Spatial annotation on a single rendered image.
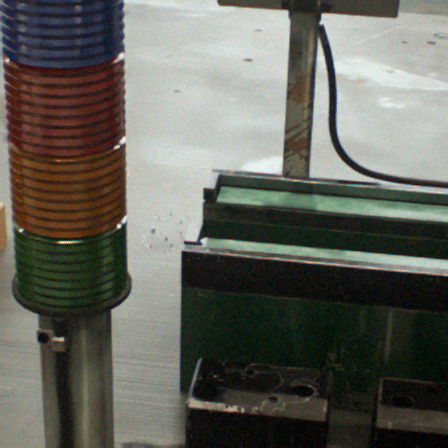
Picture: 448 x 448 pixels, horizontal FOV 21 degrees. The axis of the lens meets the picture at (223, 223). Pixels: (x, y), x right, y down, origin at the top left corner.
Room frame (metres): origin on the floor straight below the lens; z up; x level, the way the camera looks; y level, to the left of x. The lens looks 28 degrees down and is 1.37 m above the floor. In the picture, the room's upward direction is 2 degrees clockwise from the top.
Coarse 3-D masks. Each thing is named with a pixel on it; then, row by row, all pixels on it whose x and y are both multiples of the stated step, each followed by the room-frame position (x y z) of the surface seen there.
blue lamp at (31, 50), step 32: (0, 0) 0.55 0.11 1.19; (32, 0) 0.54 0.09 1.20; (64, 0) 0.54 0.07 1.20; (96, 0) 0.55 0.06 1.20; (32, 32) 0.54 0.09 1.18; (64, 32) 0.54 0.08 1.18; (96, 32) 0.54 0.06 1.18; (32, 64) 0.54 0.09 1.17; (64, 64) 0.54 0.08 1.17; (96, 64) 0.54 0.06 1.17
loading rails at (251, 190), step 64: (256, 192) 0.91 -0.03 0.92; (320, 192) 0.91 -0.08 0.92; (384, 192) 0.90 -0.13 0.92; (192, 256) 0.79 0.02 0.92; (256, 256) 0.79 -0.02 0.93; (320, 256) 0.81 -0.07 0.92; (384, 256) 0.81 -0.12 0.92; (192, 320) 0.79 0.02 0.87; (256, 320) 0.78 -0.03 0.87; (320, 320) 0.78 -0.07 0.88; (384, 320) 0.77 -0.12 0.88
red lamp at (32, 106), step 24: (24, 72) 0.54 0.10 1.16; (48, 72) 0.54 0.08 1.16; (72, 72) 0.54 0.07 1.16; (96, 72) 0.54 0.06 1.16; (120, 72) 0.56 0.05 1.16; (24, 96) 0.54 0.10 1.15; (48, 96) 0.54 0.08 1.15; (72, 96) 0.54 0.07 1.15; (96, 96) 0.54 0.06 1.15; (120, 96) 0.56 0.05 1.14; (24, 120) 0.54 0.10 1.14; (48, 120) 0.54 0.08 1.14; (72, 120) 0.54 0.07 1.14; (96, 120) 0.54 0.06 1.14; (120, 120) 0.56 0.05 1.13; (24, 144) 0.54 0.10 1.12; (48, 144) 0.54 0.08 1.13; (72, 144) 0.54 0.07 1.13; (96, 144) 0.54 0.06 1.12
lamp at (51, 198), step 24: (120, 144) 0.56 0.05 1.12; (24, 168) 0.55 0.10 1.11; (48, 168) 0.54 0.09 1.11; (72, 168) 0.54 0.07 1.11; (96, 168) 0.54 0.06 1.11; (120, 168) 0.56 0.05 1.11; (24, 192) 0.54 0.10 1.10; (48, 192) 0.54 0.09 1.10; (72, 192) 0.54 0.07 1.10; (96, 192) 0.54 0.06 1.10; (120, 192) 0.56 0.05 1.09; (24, 216) 0.55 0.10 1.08; (48, 216) 0.54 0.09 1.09; (72, 216) 0.54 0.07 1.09; (96, 216) 0.54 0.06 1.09; (120, 216) 0.56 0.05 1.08
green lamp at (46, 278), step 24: (24, 240) 0.55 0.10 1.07; (48, 240) 0.54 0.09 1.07; (72, 240) 0.54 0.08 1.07; (96, 240) 0.54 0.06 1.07; (120, 240) 0.56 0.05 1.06; (24, 264) 0.55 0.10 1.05; (48, 264) 0.54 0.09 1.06; (72, 264) 0.54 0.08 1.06; (96, 264) 0.54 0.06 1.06; (120, 264) 0.56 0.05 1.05; (24, 288) 0.55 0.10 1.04; (48, 288) 0.54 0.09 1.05; (72, 288) 0.54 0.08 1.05; (96, 288) 0.54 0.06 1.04; (120, 288) 0.56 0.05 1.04
